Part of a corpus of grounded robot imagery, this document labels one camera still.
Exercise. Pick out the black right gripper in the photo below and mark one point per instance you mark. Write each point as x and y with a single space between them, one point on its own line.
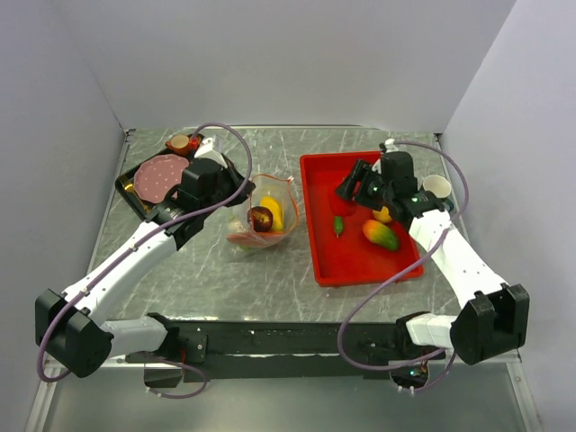
358 173

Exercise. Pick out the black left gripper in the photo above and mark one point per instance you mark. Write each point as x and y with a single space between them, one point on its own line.
223 172

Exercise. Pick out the green toy chili pepper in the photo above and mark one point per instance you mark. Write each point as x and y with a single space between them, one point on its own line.
338 225

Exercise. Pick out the small orange toy fruit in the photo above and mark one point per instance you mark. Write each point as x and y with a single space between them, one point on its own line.
383 215

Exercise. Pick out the toy cauliflower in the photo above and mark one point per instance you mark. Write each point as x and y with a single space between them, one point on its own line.
235 225

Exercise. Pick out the orange green toy mango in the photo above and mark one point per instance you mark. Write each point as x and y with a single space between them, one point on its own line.
381 235

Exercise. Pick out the dark purple toy onion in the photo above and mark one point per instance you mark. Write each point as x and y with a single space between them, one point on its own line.
260 218

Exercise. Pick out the yellow toy mango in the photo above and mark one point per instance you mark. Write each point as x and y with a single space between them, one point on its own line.
277 212

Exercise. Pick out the toy watermelon slice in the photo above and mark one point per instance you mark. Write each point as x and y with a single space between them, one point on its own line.
255 239

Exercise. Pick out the clear zip top bag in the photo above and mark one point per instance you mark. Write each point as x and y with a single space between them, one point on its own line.
280 189

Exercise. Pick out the red toy bell pepper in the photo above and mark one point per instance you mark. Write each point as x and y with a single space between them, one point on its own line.
343 208

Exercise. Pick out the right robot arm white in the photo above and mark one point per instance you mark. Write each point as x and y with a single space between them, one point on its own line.
494 314

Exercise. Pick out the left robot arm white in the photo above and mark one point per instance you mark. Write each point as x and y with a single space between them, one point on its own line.
73 326

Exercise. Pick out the brown ceramic cup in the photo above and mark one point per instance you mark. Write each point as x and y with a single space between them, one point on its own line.
180 144

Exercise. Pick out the pink dotted plate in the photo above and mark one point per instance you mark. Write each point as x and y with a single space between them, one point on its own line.
155 177

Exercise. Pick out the red plastic bin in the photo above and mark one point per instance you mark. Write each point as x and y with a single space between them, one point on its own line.
350 259

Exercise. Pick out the dark green mug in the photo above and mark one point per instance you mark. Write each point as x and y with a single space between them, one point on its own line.
441 188

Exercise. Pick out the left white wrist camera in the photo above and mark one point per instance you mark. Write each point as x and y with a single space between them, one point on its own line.
211 148

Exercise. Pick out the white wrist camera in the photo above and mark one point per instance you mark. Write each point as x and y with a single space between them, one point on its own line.
211 148
388 146

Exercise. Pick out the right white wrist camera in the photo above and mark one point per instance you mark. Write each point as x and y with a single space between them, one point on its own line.
388 146

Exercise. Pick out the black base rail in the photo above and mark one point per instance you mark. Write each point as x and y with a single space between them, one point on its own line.
258 349

